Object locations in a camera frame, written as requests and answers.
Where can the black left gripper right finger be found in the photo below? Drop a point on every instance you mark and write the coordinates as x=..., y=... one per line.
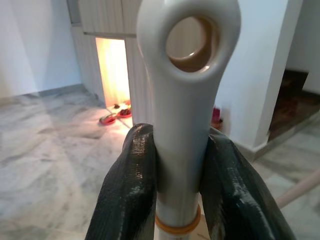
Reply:
x=237, y=192

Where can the beige round pole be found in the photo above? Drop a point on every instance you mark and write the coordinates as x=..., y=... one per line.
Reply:
x=298, y=188

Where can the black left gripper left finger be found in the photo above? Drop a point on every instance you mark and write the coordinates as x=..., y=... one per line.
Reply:
x=127, y=190

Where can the cream slatted cabinet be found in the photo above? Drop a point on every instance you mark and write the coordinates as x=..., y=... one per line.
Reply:
x=110, y=50

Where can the pink small object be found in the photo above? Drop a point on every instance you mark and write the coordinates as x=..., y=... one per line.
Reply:
x=216, y=113

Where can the red slipper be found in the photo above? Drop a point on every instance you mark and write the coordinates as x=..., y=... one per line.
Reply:
x=125, y=113
x=108, y=119

